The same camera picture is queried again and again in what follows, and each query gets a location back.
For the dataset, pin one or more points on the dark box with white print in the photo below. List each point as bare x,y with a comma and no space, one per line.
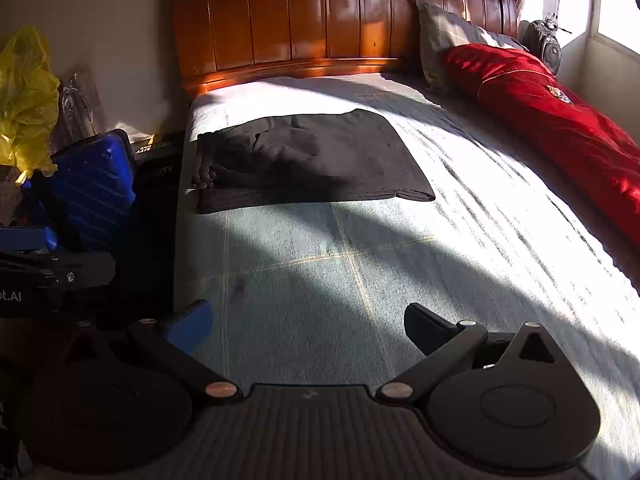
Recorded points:
157,147

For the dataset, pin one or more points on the window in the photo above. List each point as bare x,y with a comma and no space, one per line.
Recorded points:
600,0

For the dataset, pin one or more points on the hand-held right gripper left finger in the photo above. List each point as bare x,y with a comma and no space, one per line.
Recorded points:
190,327

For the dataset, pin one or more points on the grey backpack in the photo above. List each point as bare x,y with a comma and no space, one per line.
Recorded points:
542,45

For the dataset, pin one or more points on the grey pillow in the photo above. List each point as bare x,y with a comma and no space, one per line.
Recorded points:
450,40

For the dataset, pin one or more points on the red quilt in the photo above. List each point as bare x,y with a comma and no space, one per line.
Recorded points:
560,120

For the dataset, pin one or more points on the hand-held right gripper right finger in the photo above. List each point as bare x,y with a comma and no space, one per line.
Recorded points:
425,327

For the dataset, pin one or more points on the large yellow plastic bag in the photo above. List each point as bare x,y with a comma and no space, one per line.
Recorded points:
25,105

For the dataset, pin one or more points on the clear plastic bag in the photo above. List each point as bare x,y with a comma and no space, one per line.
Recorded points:
80,110

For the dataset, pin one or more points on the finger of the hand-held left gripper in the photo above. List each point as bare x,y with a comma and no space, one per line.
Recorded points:
75,272
27,239

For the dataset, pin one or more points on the blue suitcase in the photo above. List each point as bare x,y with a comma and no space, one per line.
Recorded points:
90,190

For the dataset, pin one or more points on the wooden headboard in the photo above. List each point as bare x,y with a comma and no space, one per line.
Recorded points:
325,15

